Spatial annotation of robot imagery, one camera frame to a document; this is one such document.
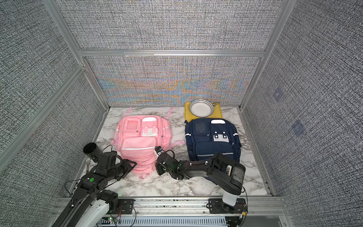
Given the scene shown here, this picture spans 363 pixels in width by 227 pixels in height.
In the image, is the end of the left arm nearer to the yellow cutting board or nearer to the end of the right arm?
the end of the right arm

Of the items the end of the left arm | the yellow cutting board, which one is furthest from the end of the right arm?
the yellow cutting board

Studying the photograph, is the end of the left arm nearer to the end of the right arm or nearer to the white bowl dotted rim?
the end of the right arm

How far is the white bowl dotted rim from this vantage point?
1.14m

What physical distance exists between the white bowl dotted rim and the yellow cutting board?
1 cm

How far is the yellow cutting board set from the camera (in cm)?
114
